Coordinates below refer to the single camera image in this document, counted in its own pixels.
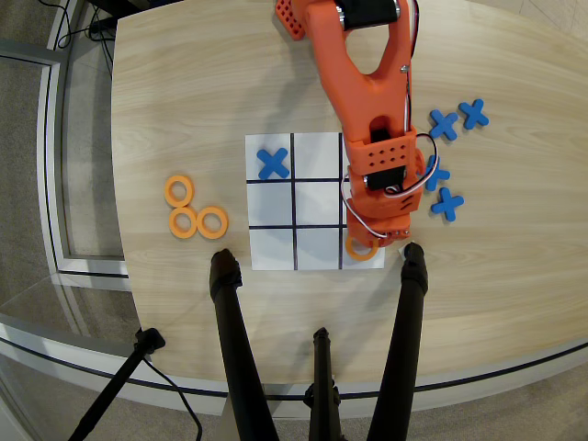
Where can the grey metal partition frame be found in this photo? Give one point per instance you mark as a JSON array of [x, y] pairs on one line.
[[48, 161]]

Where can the white tic-tac-toe grid paper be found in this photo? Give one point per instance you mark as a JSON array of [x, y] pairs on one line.
[[317, 202]]

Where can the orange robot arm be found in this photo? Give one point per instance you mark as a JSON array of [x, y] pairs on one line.
[[353, 92]]

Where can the small white sticker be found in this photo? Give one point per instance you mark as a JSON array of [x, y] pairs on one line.
[[401, 252]]

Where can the blue cross piece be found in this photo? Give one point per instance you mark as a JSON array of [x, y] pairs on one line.
[[444, 125], [439, 174], [274, 164], [474, 114], [447, 204]]

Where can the thin black stand leg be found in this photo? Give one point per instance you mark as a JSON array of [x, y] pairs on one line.
[[115, 386]]

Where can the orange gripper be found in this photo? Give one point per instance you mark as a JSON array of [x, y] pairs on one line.
[[385, 226]]

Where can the thick black tripod leg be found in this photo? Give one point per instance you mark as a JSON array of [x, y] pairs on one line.
[[404, 344], [236, 344]]

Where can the short black tripod leg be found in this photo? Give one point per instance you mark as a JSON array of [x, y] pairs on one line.
[[324, 390]]

